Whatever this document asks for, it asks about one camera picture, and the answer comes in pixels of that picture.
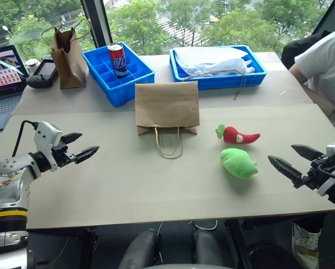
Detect blue divided plastic bin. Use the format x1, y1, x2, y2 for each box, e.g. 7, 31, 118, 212
81, 41, 156, 108

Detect black handheld game console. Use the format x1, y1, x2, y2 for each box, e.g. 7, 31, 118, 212
25, 55, 58, 89

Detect white plastic bags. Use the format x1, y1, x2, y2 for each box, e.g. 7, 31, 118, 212
173, 46, 257, 77

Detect person in white shirt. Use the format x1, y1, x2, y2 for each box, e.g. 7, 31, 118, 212
288, 25, 335, 138

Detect dark rounded robot leg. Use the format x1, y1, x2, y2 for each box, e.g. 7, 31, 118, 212
118, 229, 160, 269
194, 229, 223, 266

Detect open laptop computer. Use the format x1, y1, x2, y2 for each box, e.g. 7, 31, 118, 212
0, 44, 29, 133

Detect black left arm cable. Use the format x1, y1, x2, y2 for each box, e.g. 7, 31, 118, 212
12, 120, 39, 157

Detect black table leg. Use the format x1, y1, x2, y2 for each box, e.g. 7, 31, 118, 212
225, 219, 255, 269

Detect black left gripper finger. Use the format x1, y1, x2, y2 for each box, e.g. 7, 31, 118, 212
73, 146, 100, 165
61, 132, 83, 145

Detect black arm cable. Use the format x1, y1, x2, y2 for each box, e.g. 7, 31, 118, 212
317, 164, 335, 180
12, 120, 39, 157

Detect red and blue soda can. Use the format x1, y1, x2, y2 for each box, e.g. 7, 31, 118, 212
107, 43, 129, 78

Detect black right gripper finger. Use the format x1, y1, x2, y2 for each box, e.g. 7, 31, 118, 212
291, 144, 325, 162
267, 155, 311, 189

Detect brown twine string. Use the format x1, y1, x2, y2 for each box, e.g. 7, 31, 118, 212
181, 71, 247, 101

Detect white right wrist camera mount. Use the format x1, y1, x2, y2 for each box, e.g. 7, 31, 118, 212
316, 139, 335, 197

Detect white paper cup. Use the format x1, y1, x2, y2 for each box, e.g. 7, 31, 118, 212
25, 58, 39, 76

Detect red chili plush toy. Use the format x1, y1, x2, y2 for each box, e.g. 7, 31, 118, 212
215, 124, 261, 145

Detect green plush vegetable toy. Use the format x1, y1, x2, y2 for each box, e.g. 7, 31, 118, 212
219, 147, 259, 179

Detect standing brown paper bag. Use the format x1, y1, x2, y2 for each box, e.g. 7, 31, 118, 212
41, 18, 91, 90

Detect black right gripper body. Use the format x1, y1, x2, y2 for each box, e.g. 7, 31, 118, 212
301, 154, 335, 192

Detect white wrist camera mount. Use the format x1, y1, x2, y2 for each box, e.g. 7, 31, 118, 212
316, 139, 335, 197
33, 121, 63, 172

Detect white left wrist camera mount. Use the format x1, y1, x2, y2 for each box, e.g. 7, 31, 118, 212
33, 121, 63, 172

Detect flat brown paper bag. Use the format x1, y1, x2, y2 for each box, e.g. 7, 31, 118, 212
134, 80, 200, 160

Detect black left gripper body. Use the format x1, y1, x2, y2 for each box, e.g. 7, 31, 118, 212
51, 142, 77, 168

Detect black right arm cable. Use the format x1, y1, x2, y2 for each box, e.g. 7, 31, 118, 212
317, 164, 335, 180

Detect blue shallow plastic crate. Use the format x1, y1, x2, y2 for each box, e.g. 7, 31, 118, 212
168, 45, 268, 91

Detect black window frame post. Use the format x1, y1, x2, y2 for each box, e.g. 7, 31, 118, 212
80, 0, 113, 49

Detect white sneaker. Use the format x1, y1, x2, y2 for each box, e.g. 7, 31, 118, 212
292, 222, 321, 269

